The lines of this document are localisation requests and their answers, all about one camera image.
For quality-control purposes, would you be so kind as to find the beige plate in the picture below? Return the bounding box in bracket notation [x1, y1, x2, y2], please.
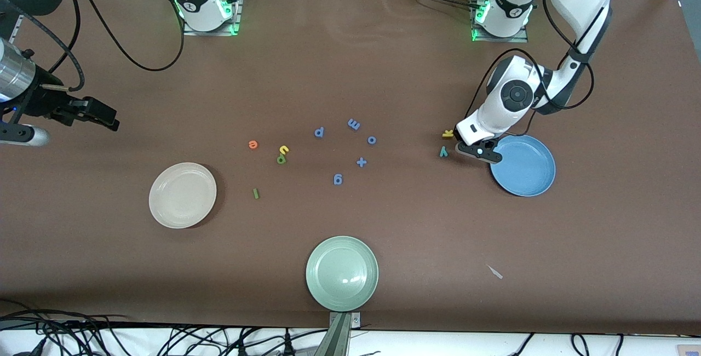
[148, 162, 217, 229]

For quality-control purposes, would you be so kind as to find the brown table cover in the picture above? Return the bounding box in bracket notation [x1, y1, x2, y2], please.
[0, 0, 701, 336]

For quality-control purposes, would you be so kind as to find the pale green plate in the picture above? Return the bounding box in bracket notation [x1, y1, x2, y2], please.
[306, 236, 380, 312]

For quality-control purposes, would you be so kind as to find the blue plate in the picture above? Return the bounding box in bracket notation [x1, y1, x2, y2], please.
[490, 135, 556, 197]

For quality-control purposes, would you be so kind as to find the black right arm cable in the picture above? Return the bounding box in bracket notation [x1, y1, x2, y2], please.
[0, 0, 187, 91]

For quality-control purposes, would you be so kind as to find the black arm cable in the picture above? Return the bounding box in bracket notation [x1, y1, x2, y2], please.
[463, 0, 596, 137]
[0, 0, 187, 91]

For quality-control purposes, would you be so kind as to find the silver table edge rail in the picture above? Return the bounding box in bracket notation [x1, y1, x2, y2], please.
[8, 14, 25, 44]

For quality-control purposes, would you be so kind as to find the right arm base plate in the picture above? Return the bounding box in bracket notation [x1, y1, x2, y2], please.
[183, 0, 243, 36]

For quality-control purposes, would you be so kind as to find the black cable bundle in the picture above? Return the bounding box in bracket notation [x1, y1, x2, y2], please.
[0, 298, 329, 356]

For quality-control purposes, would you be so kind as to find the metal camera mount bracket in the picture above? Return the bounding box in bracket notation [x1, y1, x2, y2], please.
[315, 311, 362, 356]

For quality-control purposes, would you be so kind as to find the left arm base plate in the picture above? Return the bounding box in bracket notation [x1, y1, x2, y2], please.
[471, 0, 529, 43]

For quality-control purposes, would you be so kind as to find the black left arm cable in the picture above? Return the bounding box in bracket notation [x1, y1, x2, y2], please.
[463, 0, 596, 137]

